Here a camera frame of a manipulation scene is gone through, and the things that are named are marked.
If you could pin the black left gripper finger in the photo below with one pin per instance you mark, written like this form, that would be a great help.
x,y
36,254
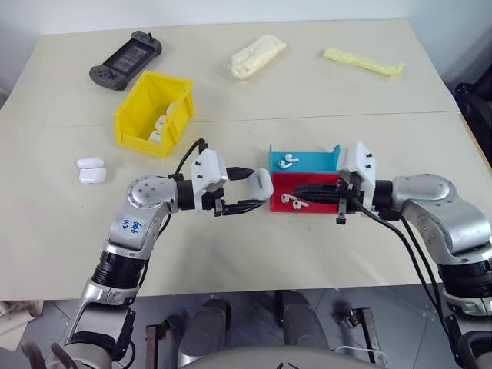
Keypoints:
x,y
242,207
240,173

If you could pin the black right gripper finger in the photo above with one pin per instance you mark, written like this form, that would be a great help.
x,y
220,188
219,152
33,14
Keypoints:
x,y
319,188
323,198

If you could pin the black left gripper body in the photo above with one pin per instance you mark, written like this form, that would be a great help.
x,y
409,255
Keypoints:
x,y
215,200

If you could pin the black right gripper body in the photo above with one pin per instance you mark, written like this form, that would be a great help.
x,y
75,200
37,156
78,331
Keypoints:
x,y
348,196

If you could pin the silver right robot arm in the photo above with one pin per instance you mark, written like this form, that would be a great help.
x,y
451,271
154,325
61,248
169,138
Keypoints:
x,y
430,196

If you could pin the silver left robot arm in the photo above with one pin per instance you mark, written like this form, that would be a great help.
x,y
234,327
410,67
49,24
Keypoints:
x,y
150,196

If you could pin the yellow plastic bin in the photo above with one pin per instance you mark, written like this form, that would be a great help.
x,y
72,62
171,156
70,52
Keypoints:
x,y
136,143

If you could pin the blue plastic tray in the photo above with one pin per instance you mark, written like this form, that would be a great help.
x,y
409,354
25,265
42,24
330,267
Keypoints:
x,y
315,163

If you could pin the white earbud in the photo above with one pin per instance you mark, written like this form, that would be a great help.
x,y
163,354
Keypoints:
x,y
286,198
290,157
283,165
298,205

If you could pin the red plastic tray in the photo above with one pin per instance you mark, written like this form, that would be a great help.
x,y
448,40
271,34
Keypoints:
x,y
280,180

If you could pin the clear bag of cream contents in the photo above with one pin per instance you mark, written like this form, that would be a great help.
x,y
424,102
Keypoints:
x,y
255,55

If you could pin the grey rounded shape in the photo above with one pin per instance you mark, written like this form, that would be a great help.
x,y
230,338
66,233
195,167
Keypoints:
x,y
300,323

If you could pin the long pale yellow packet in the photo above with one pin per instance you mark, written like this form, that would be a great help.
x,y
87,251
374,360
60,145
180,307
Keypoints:
x,y
359,61

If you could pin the black chair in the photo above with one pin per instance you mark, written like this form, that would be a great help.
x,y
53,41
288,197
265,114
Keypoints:
x,y
476,111

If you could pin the beige rounded surface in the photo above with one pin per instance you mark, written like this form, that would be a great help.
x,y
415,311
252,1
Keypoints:
x,y
269,359

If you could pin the grey handheld game console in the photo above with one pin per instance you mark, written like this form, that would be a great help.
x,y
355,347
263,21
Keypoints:
x,y
127,57

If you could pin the dark brown curved piece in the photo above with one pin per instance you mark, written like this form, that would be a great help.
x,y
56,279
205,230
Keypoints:
x,y
34,355
61,355

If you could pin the crumpled beige cloth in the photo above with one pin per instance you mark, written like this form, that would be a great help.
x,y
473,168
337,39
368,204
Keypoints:
x,y
19,319

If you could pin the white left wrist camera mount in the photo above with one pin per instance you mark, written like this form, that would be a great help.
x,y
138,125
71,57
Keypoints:
x,y
209,169

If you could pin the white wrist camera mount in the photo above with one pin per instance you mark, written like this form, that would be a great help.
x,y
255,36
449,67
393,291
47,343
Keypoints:
x,y
357,161
209,169

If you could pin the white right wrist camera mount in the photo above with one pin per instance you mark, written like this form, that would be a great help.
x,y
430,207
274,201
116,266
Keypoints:
x,y
357,161

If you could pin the brown metal frame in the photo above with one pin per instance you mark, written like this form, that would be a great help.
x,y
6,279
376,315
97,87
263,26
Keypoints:
x,y
153,346
365,330

